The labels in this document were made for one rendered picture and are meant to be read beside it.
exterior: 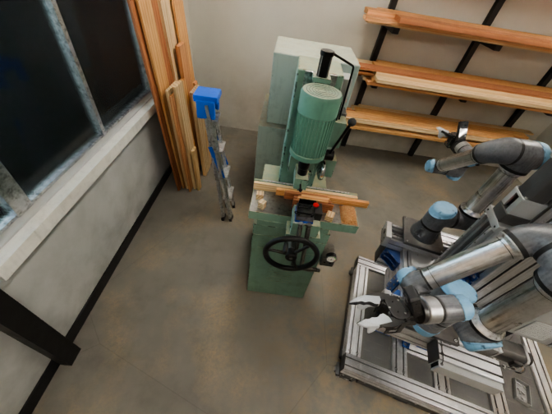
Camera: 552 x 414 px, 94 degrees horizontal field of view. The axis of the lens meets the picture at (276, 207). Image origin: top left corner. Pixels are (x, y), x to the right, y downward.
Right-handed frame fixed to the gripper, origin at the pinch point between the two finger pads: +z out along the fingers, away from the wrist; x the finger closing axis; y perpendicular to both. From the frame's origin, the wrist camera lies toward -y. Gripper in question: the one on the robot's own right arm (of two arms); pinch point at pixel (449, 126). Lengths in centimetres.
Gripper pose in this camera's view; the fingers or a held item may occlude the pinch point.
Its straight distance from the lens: 202.8
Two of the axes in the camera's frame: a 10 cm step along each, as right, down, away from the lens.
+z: 0.8, -7.0, 7.1
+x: 10.0, 0.5, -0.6
